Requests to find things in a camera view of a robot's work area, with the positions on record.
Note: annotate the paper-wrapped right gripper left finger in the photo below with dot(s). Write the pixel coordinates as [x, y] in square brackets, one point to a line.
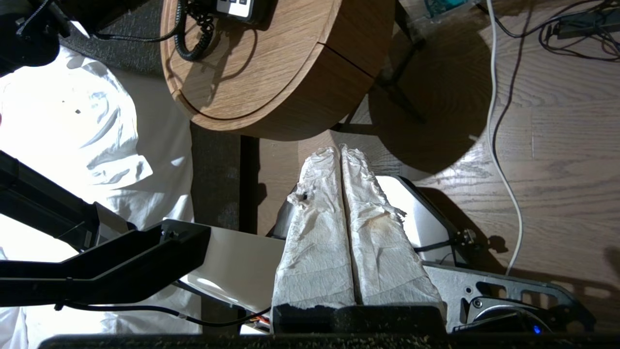
[317, 242]

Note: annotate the paper-wrapped right gripper right finger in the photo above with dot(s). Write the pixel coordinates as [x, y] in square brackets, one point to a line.
[382, 252]

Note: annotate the silver robot base chassis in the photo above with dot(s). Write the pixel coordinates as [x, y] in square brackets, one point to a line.
[484, 291]

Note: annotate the white robot body panel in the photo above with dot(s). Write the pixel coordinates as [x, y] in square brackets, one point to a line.
[237, 266]

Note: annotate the round wooden side table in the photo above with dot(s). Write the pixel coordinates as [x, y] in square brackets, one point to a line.
[271, 72]

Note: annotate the translucent plastic wrapped object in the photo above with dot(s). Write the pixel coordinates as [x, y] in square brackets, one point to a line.
[445, 7]

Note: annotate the white pillow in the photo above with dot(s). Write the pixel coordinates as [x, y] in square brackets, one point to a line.
[72, 121]

